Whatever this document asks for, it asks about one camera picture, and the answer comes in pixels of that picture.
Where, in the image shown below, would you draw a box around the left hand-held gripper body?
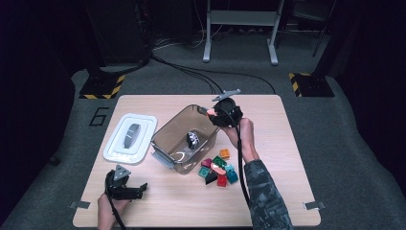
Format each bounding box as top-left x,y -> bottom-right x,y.
104,164 -> 137,201

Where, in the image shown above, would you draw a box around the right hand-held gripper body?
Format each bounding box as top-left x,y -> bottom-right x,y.
212,88 -> 244,127

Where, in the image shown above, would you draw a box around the green toy block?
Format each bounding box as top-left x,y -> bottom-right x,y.
212,155 -> 228,169

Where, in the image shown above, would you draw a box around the translucent brown plastic container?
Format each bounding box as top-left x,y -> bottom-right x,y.
150,103 -> 221,175

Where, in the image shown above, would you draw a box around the blue toy block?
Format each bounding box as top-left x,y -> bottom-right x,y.
226,170 -> 239,185

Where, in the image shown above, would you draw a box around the person's left hand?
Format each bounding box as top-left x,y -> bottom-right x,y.
97,193 -> 130,221

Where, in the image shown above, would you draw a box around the person's right hand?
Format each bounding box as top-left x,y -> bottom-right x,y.
219,117 -> 260,164

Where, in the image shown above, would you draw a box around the black white striped toy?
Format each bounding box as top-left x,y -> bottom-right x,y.
186,130 -> 200,150

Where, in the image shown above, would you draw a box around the grey tape strip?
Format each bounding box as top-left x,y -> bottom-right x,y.
69,200 -> 92,210

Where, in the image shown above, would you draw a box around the black toy block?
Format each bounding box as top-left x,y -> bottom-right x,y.
204,172 -> 219,186

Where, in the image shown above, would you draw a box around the black yellow striped stand base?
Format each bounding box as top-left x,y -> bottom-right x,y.
79,75 -> 126,100
288,72 -> 335,98

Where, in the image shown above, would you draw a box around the black cabinet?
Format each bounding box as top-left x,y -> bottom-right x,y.
83,0 -> 151,65

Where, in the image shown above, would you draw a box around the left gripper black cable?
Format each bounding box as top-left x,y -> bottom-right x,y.
108,195 -> 127,230

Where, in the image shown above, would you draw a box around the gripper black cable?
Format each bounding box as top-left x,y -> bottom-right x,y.
108,195 -> 127,230
219,103 -> 254,209

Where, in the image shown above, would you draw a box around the white lid with grey handle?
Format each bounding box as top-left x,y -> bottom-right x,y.
102,112 -> 159,166

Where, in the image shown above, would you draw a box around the thin black floor cable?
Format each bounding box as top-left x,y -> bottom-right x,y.
191,68 -> 277,95

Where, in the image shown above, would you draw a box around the black floor cable bundle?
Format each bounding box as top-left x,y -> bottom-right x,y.
149,54 -> 224,95

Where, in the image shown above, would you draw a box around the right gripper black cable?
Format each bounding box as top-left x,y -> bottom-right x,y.
219,103 -> 254,209

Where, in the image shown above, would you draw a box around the white floor cables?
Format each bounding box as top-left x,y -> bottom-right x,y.
152,18 -> 224,51

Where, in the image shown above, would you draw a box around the white metal stand frame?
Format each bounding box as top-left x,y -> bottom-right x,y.
202,0 -> 285,66

